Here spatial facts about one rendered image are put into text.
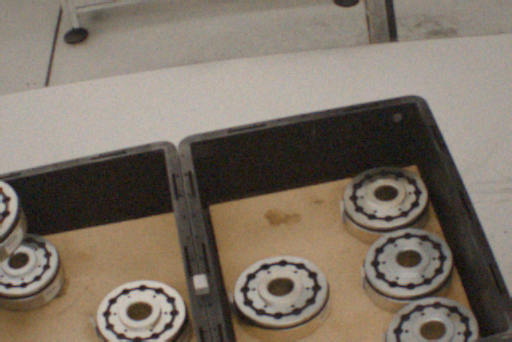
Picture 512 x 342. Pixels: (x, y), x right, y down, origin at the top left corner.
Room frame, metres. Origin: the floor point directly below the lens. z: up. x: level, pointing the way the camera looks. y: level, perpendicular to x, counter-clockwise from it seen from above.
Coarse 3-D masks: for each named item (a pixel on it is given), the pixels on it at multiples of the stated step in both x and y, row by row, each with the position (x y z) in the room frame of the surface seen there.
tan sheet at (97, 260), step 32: (128, 224) 0.93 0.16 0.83; (160, 224) 0.92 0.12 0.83; (64, 256) 0.89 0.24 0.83; (96, 256) 0.88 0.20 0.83; (128, 256) 0.87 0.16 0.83; (160, 256) 0.87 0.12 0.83; (64, 288) 0.83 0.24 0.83; (96, 288) 0.83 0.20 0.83; (0, 320) 0.79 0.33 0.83; (32, 320) 0.79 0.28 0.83; (64, 320) 0.78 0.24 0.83; (192, 320) 0.76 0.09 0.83
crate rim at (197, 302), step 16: (144, 144) 0.95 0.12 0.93; (160, 144) 0.95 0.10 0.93; (80, 160) 0.94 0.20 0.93; (96, 160) 0.94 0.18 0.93; (112, 160) 0.94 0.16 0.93; (176, 160) 0.92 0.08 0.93; (0, 176) 0.94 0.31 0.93; (16, 176) 0.93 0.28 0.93; (32, 176) 0.93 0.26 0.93; (176, 176) 0.89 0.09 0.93; (176, 192) 0.88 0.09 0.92; (176, 208) 0.84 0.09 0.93; (176, 224) 0.81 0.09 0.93; (192, 240) 0.79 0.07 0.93; (192, 256) 0.76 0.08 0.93; (192, 272) 0.74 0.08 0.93; (192, 288) 0.72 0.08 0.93; (192, 304) 0.70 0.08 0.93; (208, 320) 0.67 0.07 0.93; (208, 336) 0.65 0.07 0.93
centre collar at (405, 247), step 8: (400, 248) 0.79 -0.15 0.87; (408, 248) 0.79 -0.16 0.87; (416, 248) 0.78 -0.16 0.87; (424, 248) 0.78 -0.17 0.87; (392, 256) 0.78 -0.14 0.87; (424, 256) 0.77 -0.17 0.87; (392, 264) 0.77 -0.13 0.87; (424, 264) 0.76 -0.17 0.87; (400, 272) 0.75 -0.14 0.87; (408, 272) 0.75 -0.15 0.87; (416, 272) 0.75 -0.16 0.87
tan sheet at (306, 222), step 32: (288, 192) 0.94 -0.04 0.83; (320, 192) 0.94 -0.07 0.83; (224, 224) 0.91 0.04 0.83; (256, 224) 0.90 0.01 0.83; (288, 224) 0.89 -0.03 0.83; (320, 224) 0.88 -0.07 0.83; (224, 256) 0.85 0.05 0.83; (256, 256) 0.85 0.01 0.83; (320, 256) 0.83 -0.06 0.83; (352, 256) 0.82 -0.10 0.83; (352, 288) 0.77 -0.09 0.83; (352, 320) 0.73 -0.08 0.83; (384, 320) 0.72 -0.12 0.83
